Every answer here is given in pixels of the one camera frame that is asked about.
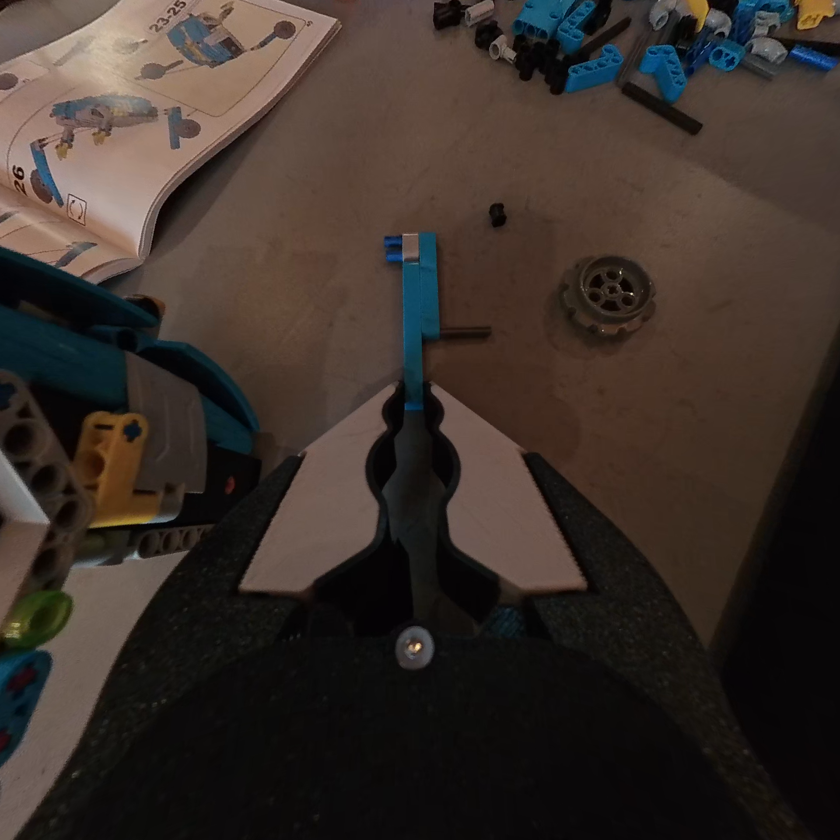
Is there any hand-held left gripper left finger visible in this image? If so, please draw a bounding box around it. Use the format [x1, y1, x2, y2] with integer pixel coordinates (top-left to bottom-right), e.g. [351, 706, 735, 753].
[238, 382, 404, 596]

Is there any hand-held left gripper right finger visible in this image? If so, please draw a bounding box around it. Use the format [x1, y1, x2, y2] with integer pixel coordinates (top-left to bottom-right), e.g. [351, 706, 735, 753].
[425, 384, 589, 596]

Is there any teal long holed beam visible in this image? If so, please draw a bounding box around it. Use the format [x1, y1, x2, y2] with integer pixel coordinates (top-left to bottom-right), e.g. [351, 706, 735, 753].
[403, 262, 429, 412]

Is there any grey toothed wheel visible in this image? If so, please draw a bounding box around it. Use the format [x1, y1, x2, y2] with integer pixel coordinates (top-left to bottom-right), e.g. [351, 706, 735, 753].
[560, 255, 657, 344]

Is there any teal short beam with pins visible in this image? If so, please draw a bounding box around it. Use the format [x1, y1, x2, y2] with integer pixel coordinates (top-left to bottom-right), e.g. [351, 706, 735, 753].
[382, 231, 440, 340]

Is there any blue grey toy robot model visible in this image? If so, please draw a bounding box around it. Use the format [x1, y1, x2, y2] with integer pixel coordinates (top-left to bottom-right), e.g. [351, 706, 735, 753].
[0, 246, 265, 769]

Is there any pile of small building pieces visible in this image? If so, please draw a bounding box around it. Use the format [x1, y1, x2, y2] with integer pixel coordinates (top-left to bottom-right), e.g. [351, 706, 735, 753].
[432, 0, 840, 137]

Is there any folded instruction booklet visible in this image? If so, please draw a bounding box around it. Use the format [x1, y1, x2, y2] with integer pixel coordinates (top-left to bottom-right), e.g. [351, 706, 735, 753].
[0, 0, 343, 284]

